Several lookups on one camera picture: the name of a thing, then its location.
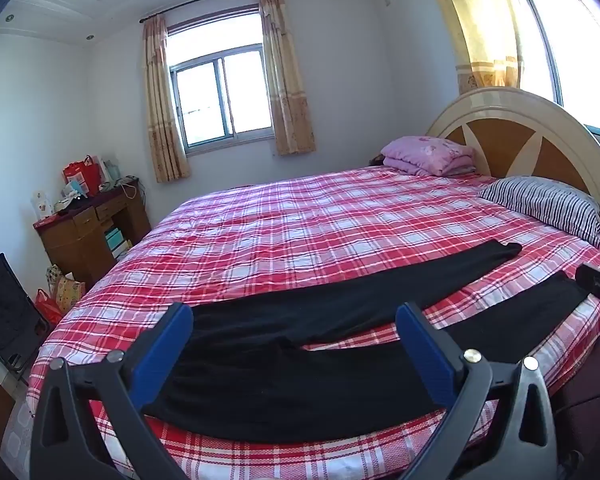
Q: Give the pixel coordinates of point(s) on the red plastic bag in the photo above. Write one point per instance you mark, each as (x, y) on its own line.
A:
(47, 307)

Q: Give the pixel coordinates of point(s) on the striped pillow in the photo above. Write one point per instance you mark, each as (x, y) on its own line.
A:
(550, 205)

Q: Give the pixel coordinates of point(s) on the large bright window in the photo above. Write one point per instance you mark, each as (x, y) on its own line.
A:
(570, 35)

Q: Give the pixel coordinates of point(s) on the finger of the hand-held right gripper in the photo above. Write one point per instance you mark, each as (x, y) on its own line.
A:
(597, 280)

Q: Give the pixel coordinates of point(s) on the bed with red plaid sheet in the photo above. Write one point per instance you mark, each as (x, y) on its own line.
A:
(280, 220)

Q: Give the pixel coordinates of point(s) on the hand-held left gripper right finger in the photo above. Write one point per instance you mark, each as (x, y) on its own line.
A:
(425, 355)

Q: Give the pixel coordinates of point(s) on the black folding chair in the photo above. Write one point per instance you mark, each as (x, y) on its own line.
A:
(5, 305)

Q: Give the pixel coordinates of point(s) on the stack of boxes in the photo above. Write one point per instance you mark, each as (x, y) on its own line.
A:
(116, 242)

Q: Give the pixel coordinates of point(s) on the beige floral curtain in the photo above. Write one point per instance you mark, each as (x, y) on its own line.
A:
(287, 85)
(162, 110)

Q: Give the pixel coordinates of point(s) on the sliding window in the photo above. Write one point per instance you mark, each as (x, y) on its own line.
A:
(220, 95)

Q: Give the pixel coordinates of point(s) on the red gift bag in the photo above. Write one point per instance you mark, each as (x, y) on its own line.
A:
(82, 175)

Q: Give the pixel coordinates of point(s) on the cream and wood headboard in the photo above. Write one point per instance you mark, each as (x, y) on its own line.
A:
(505, 145)

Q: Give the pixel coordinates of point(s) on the black curtain rod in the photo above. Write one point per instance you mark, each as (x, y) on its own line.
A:
(205, 1)

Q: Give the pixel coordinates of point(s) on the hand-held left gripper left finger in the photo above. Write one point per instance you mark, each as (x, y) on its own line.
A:
(162, 355)

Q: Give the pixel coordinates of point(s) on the yellow patterned gift bag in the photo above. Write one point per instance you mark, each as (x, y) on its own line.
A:
(69, 292)

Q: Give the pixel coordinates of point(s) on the light blue box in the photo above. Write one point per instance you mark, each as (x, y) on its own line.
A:
(76, 190)

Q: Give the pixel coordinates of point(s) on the black pants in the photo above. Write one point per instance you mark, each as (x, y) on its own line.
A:
(260, 375)

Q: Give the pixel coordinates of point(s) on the brown wooden desk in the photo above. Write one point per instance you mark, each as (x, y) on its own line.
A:
(75, 240)

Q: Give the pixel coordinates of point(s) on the white and teal bag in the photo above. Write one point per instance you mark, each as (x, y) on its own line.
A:
(109, 170)

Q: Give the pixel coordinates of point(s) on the yellow curtain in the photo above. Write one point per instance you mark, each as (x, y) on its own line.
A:
(480, 25)

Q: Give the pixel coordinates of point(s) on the folded pink blanket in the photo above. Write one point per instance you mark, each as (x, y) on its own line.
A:
(430, 155)

